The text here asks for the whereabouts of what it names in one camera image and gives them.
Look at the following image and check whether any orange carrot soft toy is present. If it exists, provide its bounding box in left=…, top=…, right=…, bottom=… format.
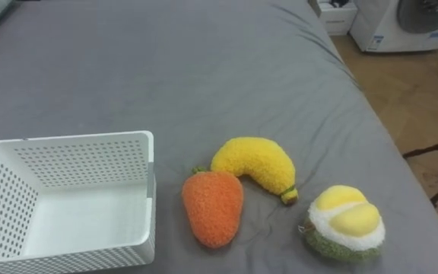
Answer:
left=181, top=166, right=245, bottom=250

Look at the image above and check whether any white washing machine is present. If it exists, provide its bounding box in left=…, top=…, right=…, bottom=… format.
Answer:
left=348, top=0, right=438, bottom=53

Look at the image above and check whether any white perforated plastic basket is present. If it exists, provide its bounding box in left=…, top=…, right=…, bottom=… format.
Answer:
left=0, top=130, right=157, bottom=274

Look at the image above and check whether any white storage box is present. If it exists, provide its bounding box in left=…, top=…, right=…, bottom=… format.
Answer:
left=308, top=0, right=359, bottom=37

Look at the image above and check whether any yellow banana soft toy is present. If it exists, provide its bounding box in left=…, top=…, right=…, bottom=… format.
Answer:
left=210, top=136, right=300, bottom=206

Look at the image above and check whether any durian soft toy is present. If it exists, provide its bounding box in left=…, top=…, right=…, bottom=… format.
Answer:
left=299, top=184, right=386, bottom=263

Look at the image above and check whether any grey bed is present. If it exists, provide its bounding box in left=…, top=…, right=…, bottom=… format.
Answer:
left=0, top=0, right=438, bottom=274

